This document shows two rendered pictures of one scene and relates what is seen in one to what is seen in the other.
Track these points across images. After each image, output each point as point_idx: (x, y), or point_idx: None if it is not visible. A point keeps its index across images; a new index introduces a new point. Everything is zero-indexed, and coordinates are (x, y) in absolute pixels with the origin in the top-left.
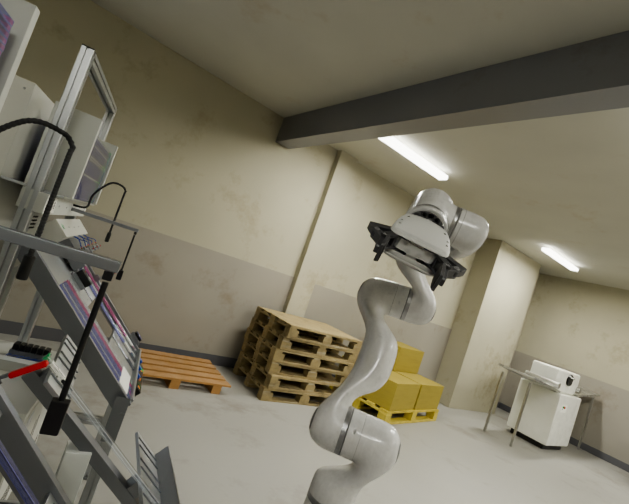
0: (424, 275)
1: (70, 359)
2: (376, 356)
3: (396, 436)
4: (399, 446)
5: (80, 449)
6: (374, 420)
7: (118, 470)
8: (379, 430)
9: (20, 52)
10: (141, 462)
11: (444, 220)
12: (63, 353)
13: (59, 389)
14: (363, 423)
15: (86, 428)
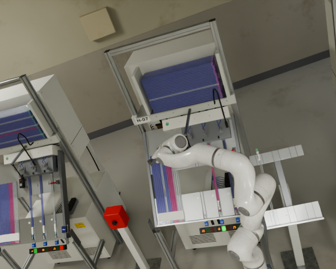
0: (236, 182)
1: (283, 154)
2: None
3: (229, 245)
4: (229, 250)
5: (280, 187)
6: (236, 235)
7: (291, 204)
8: (231, 237)
9: (219, 66)
10: (291, 207)
11: (159, 148)
12: (278, 150)
13: (254, 160)
14: (235, 231)
15: (285, 181)
